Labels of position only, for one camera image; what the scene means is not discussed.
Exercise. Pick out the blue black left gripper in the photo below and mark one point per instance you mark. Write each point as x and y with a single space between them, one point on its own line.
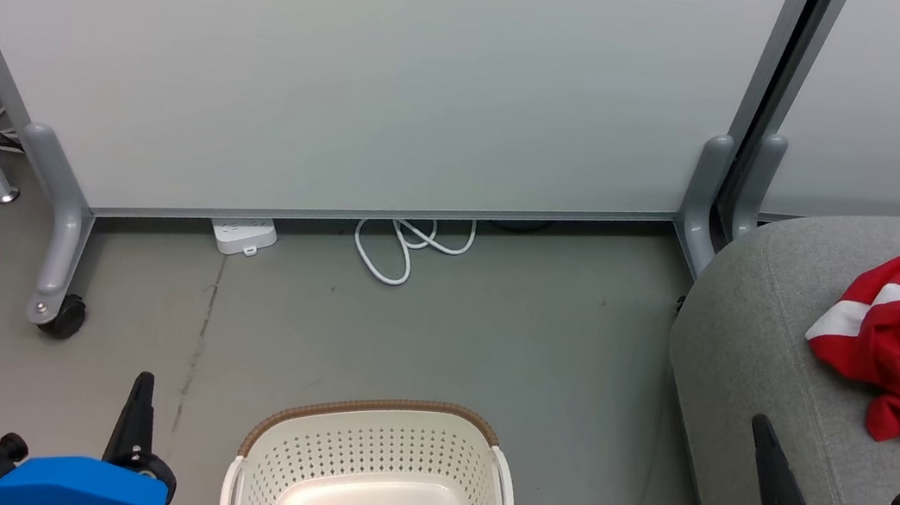
80 486

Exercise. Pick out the cream perforated laundry basket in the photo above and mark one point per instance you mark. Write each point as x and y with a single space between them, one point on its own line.
378 469

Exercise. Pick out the black caster wheel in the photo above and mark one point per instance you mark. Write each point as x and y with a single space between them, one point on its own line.
66 317

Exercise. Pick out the grey fabric sofa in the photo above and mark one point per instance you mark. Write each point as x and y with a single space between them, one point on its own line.
768 346

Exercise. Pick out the grey partition foot with caster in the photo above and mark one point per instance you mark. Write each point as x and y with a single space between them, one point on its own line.
61 236

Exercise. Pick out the white power strip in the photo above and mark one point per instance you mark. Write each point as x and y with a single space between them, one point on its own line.
243 236

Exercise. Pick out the wide white partition panel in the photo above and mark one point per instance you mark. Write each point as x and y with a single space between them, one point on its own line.
352 74

